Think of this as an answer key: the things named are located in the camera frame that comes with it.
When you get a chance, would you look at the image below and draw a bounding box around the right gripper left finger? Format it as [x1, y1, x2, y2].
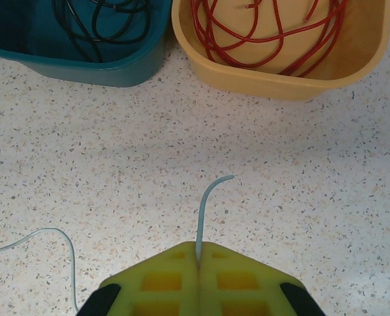
[78, 242, 200, 316]

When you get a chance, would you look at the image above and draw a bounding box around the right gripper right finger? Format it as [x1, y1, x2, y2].
[197, 242, 324, 316]

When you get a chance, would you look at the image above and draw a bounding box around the white cable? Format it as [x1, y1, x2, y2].
[0, 174, 237, 312]

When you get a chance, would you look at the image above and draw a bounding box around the red cable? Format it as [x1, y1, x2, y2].
[190, 0, 347, 78]

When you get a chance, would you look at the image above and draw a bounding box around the wire pile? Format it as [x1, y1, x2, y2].
[51, 0, 153, 63]

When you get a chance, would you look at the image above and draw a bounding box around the orange plastic bin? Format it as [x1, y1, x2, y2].
[170, 0, 390, 102]

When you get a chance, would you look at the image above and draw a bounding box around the teal plastic bin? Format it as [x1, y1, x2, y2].
[0, 0, 173, 88]

